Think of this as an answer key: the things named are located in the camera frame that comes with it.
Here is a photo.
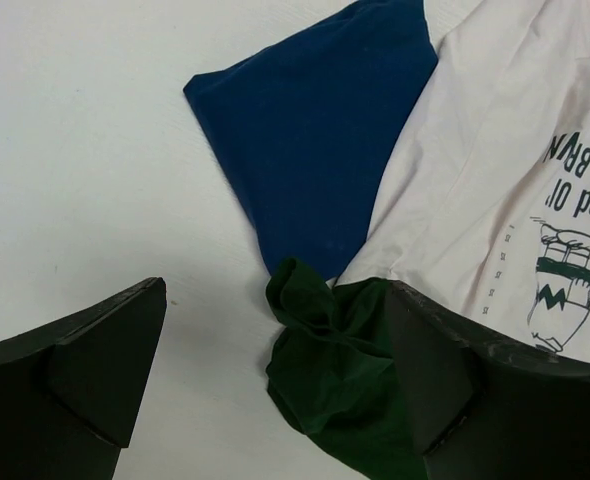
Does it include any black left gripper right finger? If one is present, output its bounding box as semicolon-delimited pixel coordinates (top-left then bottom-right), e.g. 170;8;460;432
385;281;590;480

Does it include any white green-sleeved Charlie Brown shirt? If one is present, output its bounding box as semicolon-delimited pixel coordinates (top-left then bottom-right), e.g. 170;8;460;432
266;1;590;479

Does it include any folded blue t-shirt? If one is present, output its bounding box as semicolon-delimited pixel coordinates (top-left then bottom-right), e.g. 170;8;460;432
183;1;438;279

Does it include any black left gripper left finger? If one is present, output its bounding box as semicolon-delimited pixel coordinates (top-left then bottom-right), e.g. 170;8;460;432
0;277;167;480

